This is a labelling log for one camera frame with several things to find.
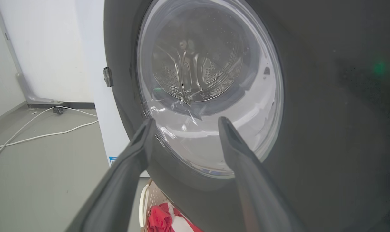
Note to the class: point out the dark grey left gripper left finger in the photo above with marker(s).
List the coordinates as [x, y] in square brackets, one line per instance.
[117, 190]

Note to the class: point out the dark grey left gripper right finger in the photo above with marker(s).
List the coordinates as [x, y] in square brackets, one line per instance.
[246, 180]

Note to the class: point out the dark grey washing machine door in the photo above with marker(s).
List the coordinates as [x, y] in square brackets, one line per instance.
[311, 129]

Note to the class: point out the white washing machine body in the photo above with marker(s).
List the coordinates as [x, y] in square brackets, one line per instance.
[98, 106]

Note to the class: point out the white laundry basket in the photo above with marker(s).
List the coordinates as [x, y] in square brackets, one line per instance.
[150, 201]

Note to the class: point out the red cloth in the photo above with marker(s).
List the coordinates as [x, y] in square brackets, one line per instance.
[161, 218]

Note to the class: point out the white cloth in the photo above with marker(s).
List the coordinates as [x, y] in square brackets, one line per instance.
[182, 224]

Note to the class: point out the black caster wheel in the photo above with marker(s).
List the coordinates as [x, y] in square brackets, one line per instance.
[59, 111]

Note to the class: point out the grey metal stand leg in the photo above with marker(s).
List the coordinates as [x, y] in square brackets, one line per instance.
[24, 80]

